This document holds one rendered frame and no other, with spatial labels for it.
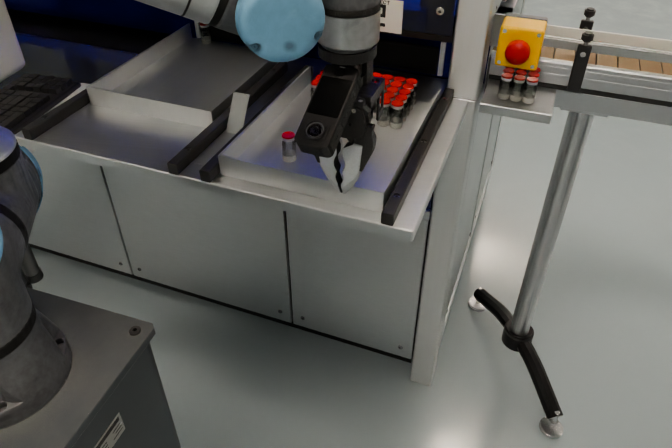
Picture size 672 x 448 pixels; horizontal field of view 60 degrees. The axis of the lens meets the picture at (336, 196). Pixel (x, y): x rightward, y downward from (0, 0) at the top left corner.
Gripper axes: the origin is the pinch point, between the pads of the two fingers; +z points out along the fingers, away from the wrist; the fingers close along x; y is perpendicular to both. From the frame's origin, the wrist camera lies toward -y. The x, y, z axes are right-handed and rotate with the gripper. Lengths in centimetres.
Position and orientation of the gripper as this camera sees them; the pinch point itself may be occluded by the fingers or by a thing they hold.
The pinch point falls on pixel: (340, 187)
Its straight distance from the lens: 79.8
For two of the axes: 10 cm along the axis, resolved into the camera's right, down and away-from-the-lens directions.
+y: 3.6, -5.6, 7.5
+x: -9.3, -2.1, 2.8
